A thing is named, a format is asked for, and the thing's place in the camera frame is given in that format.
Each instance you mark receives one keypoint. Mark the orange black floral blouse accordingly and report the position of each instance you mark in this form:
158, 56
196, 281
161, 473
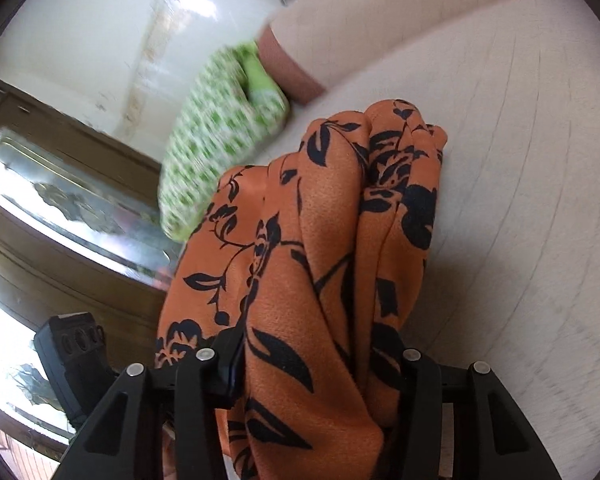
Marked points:
290, 260

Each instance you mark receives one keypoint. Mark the wooden door with patterned glass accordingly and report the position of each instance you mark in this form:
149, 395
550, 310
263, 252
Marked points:
55, 270

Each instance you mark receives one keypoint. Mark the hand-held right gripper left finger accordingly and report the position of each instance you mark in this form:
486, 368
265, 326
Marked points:
227, 367

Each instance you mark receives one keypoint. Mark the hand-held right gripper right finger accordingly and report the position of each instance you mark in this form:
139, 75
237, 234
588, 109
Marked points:
422, 385

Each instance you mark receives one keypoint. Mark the pink quilted sofa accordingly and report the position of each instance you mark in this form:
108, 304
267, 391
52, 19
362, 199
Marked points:
505, 160

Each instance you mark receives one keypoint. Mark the green patterned pillow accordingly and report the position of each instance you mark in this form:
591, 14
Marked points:
205, 135

